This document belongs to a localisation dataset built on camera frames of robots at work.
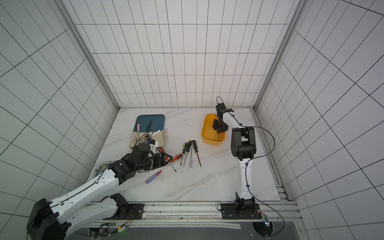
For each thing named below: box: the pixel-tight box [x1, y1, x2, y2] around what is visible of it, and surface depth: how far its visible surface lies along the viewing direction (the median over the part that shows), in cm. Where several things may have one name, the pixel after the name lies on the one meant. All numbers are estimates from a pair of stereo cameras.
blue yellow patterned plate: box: [93, 161, 113, 178], surface depth 86 cm
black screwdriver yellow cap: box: [183, 140, 192, 167], surface depth 99 cm
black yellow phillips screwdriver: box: [180, 142, 187, 166], surface depth 97 cm
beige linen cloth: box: [129, 129, 167, 148], surface depth 102 cm
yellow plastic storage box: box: [201, 114, 226, 146], surface depth 103 cm
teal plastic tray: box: [133, 114, 165, 133], surface depth 113 cm
